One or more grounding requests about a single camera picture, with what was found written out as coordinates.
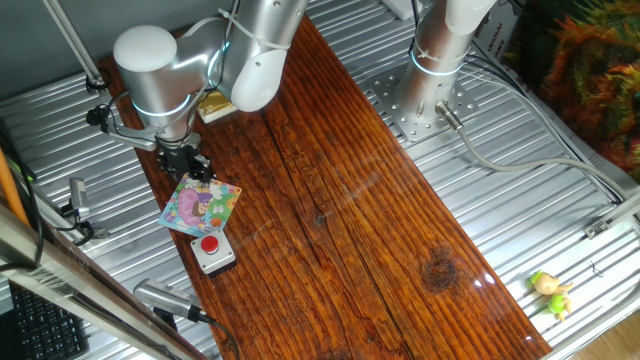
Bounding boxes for slim metal pole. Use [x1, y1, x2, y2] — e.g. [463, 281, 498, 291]
[42, 0, 109, 96]

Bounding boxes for black base cable bundle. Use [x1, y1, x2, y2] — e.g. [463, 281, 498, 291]
[405, 0, 424, 59]

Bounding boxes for thin white floor cables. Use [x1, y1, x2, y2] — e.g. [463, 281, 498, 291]
[462, 54, 626, 204]

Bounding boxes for black wrist camera plug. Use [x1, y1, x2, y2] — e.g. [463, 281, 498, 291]
[85, 105, 113, 128]

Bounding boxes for orange pole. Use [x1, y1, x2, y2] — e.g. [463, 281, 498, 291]
[0, 148, 30, 227]

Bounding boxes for orange green furry fabric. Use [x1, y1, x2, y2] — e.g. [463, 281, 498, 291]
[504, 0, 640, 184]

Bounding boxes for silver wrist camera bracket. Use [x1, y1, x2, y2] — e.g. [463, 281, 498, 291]
[102, 122, 159, 153]

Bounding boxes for aluminium profile with bracket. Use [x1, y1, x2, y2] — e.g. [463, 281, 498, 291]
[583, 192, 640, 240]

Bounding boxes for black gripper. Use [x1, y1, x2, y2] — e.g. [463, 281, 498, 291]
[156, 143, 218, 185]

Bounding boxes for thick grey base cable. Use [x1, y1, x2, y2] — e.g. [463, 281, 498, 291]
[434, 99, 631, 199]

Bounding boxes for gold wrapped snack packet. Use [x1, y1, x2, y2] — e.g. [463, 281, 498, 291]
[195, 90, 239, 125]

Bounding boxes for green and tan toy figure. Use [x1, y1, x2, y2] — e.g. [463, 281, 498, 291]
[528, 270, 575, 322]

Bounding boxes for grey box with red button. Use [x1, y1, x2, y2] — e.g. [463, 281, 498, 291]
[189, 228, 238, 278]

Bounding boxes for black keyboard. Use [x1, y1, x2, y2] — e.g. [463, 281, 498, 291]
[9, 284, 90, 360]

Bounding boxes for white printed cardboard box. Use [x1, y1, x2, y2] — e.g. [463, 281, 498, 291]
[472, 0, 524, 76]

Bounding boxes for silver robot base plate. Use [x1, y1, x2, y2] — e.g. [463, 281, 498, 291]
[368, 64, 480, 144]

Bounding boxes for small grey mounted camera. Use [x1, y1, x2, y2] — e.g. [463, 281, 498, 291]
[59, 176, 109, 246]

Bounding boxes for aluminium frame bar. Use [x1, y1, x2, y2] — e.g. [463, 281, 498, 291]
[0, 202, 209, 360]

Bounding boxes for black ribbed camera cable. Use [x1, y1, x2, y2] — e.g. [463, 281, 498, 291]
[199, 313, 241, 360]

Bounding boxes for silver ribbed camera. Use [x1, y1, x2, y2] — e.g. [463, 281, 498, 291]
[132, 277, 211, 331]

